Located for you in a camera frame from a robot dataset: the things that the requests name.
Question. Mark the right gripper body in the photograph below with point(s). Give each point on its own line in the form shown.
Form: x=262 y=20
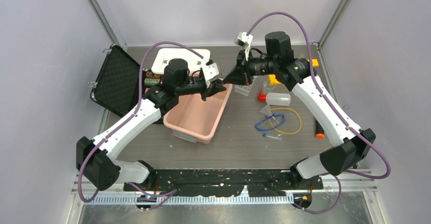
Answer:
x=246 y=67

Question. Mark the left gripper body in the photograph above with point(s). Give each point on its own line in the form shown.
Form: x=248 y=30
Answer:
x=199 y=88

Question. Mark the clear tube rack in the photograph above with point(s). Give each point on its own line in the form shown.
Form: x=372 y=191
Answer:
x=244 y=89

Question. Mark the small glass beaker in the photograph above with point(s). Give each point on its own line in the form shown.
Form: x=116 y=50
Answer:
x=267 y=86

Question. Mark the yellow test tube rack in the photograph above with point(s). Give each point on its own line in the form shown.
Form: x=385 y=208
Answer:
x=273 y=81

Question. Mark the white wash bottle red cap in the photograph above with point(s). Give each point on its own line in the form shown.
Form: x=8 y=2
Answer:
x=275 y=98

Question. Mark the blue safety glasses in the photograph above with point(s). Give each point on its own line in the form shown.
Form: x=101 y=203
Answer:
x=270 y=122

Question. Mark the blue capped test tube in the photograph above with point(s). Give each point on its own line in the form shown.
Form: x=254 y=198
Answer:
x=272 y=137

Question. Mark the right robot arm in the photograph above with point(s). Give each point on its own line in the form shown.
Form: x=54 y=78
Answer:
x=347 y=138

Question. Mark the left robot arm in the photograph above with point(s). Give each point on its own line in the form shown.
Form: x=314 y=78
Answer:
x=96 y=158

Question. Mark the pink plastic bin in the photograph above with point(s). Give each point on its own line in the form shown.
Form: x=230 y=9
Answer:
x=196 y=120

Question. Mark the clear plastic funnel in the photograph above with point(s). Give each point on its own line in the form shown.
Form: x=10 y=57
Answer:
x=266 y=110

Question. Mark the yellow rubber tube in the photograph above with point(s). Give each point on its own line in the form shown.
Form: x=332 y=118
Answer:
x=293 y=124

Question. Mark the black poker chip case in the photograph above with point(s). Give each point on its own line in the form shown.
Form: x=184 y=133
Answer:
x=116 y=86

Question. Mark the black flashlight orange end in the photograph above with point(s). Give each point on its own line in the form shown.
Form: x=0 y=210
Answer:
x=319 y=130

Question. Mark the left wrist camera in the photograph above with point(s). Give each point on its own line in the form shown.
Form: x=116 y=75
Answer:
x=211 y=71

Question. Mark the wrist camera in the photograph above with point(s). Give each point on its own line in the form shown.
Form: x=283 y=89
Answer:
x=244 y=40
x=211 y=71

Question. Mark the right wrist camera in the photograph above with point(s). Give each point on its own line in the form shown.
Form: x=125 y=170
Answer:
x=244 y=40

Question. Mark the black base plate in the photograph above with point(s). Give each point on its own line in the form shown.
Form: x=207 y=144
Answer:
x=226 y=182

